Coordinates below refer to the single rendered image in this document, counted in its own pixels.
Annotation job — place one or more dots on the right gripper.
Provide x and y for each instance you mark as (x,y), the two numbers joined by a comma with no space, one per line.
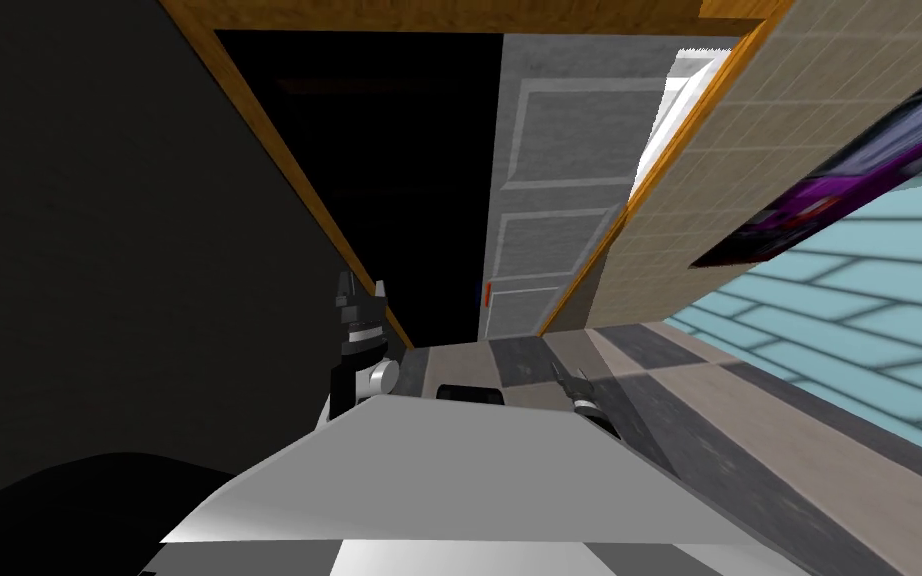
(580,391)

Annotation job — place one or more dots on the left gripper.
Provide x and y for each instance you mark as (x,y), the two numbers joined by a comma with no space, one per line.
(360,314)

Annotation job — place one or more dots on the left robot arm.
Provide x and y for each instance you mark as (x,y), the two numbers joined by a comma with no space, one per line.
(345,388)

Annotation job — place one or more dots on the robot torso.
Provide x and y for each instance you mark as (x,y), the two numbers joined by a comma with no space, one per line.
(461,480)

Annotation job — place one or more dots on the grey panelled door leaf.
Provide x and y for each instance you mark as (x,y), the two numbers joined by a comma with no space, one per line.
(565,184)

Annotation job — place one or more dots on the purple wall picture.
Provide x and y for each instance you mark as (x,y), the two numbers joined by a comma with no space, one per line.
(845,184)

